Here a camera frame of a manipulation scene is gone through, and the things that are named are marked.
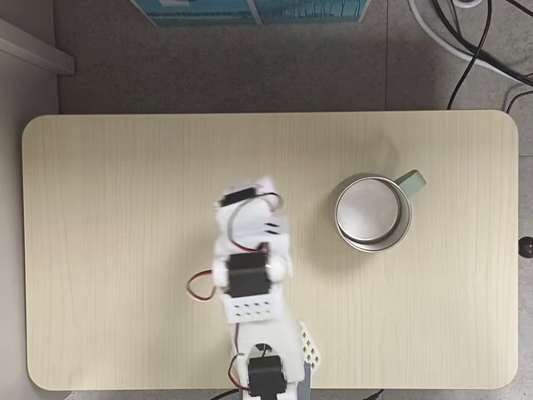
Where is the red black base servo wire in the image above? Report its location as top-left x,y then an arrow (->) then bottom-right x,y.
227,323 -> 247,392

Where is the red black wrist servo wire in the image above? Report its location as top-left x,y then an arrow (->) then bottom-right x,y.
227,192 -> 285,255

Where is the thin black cable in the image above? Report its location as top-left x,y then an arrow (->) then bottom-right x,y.
446,0 -> 491,111

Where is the red black servo wire loop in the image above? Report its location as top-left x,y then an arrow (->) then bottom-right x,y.
186,269 -> 218,303

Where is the metal cup green handle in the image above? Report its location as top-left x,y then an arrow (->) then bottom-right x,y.
333,168 -> 428,254

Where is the short black cable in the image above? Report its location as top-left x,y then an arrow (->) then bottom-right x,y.
506,92 -> 533,114

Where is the thick black cable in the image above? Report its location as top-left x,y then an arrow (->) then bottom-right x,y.
431,0 -> 533,88

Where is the white shelf board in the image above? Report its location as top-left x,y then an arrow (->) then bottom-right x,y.
0,17 -> 77,77

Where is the thick white cable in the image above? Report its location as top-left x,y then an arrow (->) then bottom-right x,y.
406,0 -> 533,81

